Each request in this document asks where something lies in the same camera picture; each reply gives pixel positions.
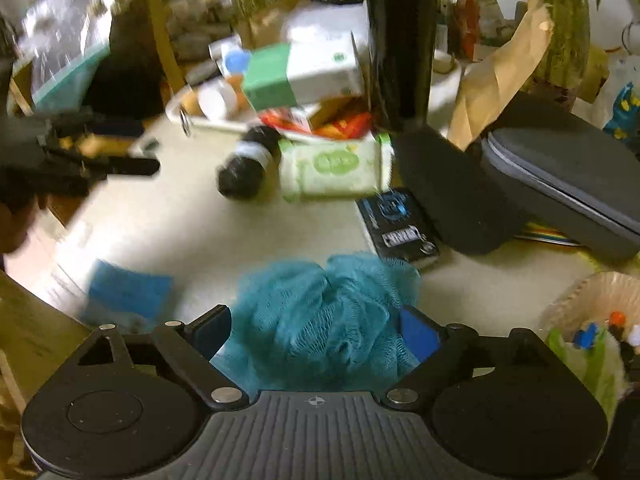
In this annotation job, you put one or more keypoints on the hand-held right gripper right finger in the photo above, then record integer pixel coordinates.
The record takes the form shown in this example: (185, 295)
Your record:
(419, 334)

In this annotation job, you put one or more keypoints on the white capped small bottle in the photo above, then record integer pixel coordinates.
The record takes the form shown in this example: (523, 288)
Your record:
(634, 335)

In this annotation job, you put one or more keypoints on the brown paper wrap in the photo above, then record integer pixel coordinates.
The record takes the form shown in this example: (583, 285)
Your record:
(265, 25)

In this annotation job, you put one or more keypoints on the blue cloth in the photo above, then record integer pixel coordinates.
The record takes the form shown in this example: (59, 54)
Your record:
(130, 287)

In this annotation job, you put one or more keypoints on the green plastic wrapper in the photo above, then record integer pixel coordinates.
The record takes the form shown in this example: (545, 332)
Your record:
(590, 370)

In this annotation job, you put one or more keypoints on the red figurine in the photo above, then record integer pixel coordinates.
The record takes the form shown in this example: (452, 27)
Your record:
(469, 25)

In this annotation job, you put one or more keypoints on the green white carton box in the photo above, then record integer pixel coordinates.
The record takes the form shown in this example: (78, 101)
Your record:
(310, 75)

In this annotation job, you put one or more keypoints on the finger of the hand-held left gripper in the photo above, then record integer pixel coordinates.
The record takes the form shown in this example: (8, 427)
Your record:
(105, 125)
(130, 166)

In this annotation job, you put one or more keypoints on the teal mesh bath loofah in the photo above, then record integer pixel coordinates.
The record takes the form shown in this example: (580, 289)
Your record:
(310, 320)

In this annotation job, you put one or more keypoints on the blue yellow printed bag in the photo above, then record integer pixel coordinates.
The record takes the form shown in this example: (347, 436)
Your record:
(625, 112)

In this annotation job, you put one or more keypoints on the orange capped small bottle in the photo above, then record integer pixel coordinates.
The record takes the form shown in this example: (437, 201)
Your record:
(617, 319)

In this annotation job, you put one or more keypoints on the pile of wooden blocks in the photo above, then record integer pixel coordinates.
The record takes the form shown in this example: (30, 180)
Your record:
(200, 30)

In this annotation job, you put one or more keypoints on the small blue bottle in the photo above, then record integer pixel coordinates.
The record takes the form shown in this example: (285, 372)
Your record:
(586, 335)

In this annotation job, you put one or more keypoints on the white capped orange bottle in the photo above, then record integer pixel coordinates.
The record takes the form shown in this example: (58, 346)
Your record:
(215, 100)

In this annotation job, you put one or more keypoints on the black roll white label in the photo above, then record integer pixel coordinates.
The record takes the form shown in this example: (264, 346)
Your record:
(245, 165)

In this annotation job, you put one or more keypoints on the grey hard case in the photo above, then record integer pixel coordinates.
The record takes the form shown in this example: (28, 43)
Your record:
(560, 175)

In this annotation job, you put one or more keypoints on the red snack packet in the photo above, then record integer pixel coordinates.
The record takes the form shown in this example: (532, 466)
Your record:
(345, 127)

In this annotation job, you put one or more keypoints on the silver foil bag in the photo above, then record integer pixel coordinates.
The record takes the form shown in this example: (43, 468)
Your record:
(65, 35)

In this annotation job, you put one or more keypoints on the plastic wrapped paper basket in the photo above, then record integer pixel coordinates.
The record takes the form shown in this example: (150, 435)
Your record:
(580, 300)

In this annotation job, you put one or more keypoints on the white orange small box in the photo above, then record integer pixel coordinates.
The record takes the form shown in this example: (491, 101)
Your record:
(287, 120)

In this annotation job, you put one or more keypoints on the white blue tube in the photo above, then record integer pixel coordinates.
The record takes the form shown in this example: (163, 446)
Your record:
(235, 60)

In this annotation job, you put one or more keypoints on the black cloth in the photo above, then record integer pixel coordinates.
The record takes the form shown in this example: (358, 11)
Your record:
(125, 80)

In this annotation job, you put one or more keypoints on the black thermos bottle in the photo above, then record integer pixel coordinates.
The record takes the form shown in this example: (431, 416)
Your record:
(400, 60)

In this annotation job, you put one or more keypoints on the black printed packet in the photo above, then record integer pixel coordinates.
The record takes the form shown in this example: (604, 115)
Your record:
(395, 220)

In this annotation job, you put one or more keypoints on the black foam sponge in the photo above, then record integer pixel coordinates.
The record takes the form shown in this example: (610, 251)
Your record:
(450, 195)

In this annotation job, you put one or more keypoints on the brown paper bag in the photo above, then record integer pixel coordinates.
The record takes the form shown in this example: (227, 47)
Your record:
(495, 85)

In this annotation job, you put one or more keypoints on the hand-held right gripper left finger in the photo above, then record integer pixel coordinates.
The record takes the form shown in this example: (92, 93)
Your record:
(212, 329)

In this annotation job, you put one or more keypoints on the green wet wipes pack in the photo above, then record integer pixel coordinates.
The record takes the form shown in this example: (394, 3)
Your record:
(330, 170)

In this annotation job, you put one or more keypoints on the white plastic package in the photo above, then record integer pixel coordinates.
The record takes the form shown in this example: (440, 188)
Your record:
(325, 22)

